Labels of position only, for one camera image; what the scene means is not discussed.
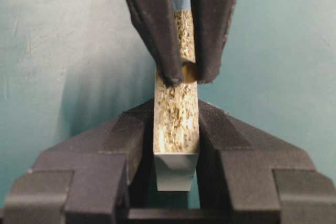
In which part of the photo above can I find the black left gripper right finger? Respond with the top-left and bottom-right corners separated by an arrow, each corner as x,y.
197,101 -> 335,223

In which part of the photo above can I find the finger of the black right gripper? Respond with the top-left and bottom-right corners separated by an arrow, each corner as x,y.
126,0 -> 183,87
191,0 -> 237,84

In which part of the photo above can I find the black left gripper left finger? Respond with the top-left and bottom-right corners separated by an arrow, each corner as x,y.
3,100 -> 154,223

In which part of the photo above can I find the white particle board plank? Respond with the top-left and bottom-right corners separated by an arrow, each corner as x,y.
153,0 -> 200,191

